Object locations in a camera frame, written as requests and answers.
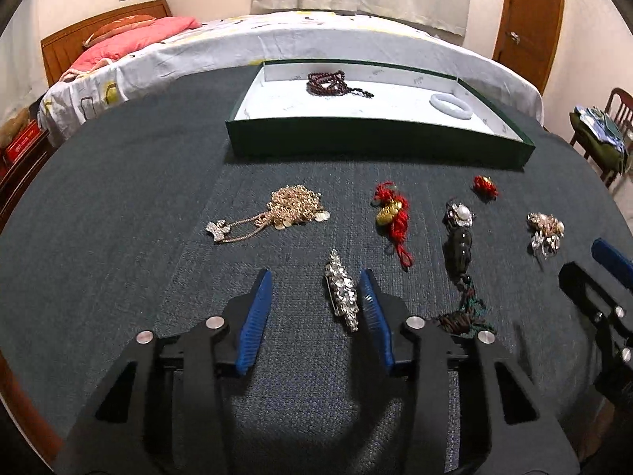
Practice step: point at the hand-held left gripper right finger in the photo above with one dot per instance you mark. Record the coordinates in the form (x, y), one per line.
(376, 316)

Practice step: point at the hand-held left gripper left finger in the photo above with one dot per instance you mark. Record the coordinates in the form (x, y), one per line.
(254, 316)

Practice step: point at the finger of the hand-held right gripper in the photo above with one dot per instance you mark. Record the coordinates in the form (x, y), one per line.
(576, 277)
(609, 257)

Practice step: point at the rhinestone hair clip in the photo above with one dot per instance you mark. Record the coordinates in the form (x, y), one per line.
(341, 289)

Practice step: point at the gold pearl cluster brooch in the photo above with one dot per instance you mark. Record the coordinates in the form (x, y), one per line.
(544, 227)

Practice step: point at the dark gourd pendant with tassel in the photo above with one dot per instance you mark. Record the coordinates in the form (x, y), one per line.
(457, 252)

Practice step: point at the red knot gold charm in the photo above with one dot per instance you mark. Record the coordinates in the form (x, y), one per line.
(390, 212)

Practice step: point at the silver pearl brooch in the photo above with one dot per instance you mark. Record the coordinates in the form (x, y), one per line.
(462, 213)

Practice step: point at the small red knot charm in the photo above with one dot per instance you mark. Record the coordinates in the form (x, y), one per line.
(484, 184)

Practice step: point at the green box with white lining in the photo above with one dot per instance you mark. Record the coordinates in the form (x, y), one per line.
(346, 143)

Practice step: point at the green cloth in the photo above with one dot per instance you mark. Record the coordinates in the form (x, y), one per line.
(593, 148)

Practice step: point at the blue and white cloth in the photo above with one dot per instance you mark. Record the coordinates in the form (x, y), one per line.
(601, 121)

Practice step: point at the wooden chair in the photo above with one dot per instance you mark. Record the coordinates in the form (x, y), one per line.
(620, 104)

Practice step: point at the white jade bangle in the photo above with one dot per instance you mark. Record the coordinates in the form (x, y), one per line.
(434, 104)

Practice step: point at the wooden door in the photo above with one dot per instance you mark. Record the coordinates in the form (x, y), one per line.
(534, 10)

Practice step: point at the wooden nightstand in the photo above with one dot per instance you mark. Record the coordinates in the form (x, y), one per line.
(20, 178)

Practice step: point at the bed with white sheet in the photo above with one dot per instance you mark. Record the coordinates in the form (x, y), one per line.
(198, 44)

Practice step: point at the red box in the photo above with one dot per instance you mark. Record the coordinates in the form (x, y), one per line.
(22, 141)

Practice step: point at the pink pillow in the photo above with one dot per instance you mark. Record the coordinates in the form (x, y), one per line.
(133, 39)

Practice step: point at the brown plush toy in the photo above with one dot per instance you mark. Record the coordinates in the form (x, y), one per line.
(12, 123)

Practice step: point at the orange pillow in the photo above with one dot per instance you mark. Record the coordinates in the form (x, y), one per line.
(118, 27)

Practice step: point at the wooden headboard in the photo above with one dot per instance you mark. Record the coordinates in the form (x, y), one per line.
(64, 44)

